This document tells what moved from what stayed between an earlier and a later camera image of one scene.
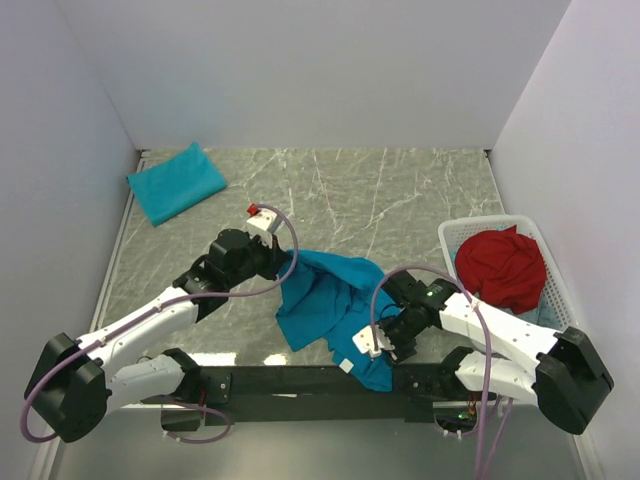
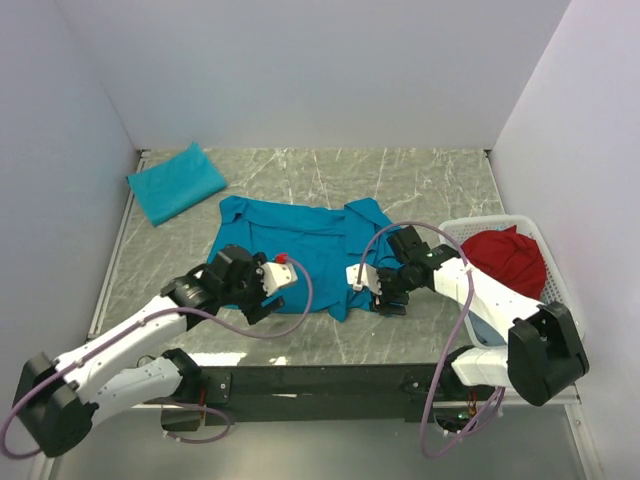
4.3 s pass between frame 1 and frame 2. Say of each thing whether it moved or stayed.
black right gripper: moved
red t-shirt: stayed
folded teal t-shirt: stayed
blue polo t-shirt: moved
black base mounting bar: stayed
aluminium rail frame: stayed
